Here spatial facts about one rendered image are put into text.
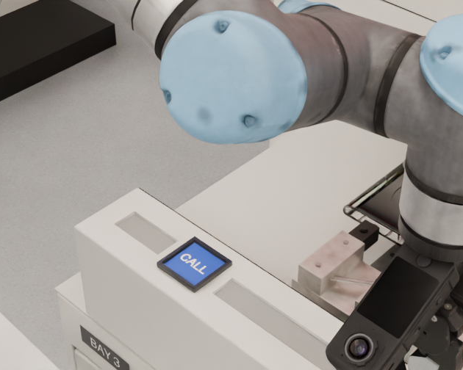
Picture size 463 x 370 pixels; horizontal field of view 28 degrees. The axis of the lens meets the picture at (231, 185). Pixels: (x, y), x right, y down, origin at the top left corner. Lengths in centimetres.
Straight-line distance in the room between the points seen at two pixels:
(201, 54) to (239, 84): 3
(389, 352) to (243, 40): 28
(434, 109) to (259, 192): 68
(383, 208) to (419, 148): 50
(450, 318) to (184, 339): 33
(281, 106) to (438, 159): 15
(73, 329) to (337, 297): 34
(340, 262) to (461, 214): 41
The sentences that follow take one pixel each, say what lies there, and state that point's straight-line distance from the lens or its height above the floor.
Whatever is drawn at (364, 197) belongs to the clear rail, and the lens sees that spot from 114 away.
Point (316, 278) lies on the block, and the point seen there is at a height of 90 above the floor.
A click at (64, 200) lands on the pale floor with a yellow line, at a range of 256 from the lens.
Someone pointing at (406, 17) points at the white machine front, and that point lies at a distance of 140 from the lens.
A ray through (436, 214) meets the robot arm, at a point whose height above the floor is 121.
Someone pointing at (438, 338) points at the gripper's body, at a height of 109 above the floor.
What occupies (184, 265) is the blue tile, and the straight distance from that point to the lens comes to 96.
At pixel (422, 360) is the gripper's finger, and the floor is 105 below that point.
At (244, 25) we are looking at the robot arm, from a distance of 51.
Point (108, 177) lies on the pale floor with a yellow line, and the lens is 262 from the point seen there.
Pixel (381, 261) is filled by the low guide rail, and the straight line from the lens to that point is 114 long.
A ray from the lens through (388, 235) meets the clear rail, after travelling 110.
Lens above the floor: 163
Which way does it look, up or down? 39 degrees down
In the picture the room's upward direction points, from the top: straight up
